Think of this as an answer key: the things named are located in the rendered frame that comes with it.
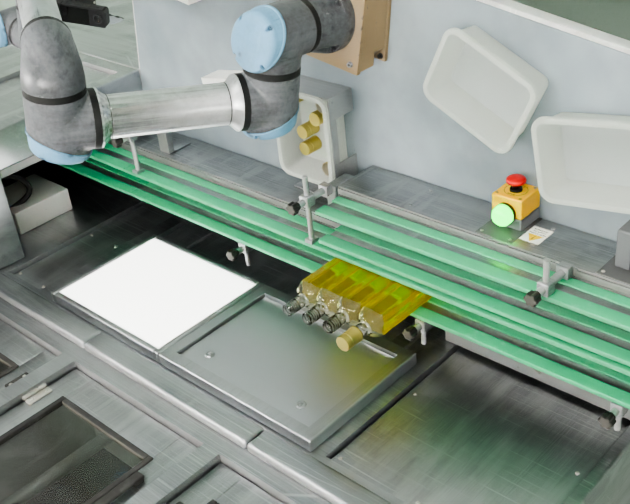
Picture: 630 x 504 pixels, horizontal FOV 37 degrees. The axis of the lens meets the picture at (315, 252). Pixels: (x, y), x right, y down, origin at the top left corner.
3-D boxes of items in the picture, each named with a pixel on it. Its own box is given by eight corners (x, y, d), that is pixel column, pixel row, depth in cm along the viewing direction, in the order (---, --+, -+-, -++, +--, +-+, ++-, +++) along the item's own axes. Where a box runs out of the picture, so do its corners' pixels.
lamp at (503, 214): (496, 219, 192) (488, 225, 190) (496, 199, 189) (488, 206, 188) (515, 225, 189) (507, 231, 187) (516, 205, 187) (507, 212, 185)
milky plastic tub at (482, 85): (528, 143, 189) (503, 160, 184) (444, 78, 196) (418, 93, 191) (565, 75, 176) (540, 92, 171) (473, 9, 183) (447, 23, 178)
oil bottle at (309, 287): (357, 262, 220) (294, 306, 207) (356, 241, 217) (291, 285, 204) (376, 269, 216) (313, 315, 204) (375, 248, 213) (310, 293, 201)
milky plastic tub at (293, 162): (304, 158, 236) (280, 172, 231) (294, 73, 224) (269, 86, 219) (357, 175, 225) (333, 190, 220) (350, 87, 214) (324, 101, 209)
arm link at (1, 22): (4, 56, 210) (-17, 43, 215) (46, 40, 217) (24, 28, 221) (-3, 22, 205) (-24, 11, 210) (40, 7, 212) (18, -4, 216)
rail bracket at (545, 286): (558, 270, 180) (519, 303, 172) (560, 236, 176) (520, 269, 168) (577, 276, 177) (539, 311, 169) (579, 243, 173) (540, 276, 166)
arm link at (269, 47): (319, 6, 183) (271, 22, 174) (315, 70, 190) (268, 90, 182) (274, -12, 189) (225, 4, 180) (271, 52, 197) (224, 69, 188)
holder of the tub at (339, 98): (308, 176, 239) (287, 189, 234) (296, 73, 225) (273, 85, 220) (360, 194, 229) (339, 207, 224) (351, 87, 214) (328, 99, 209)
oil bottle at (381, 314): (417, 285, 209) (354, 333, 197) (416, 264, 206) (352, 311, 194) (438, 294, 206) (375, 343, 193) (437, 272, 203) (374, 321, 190)
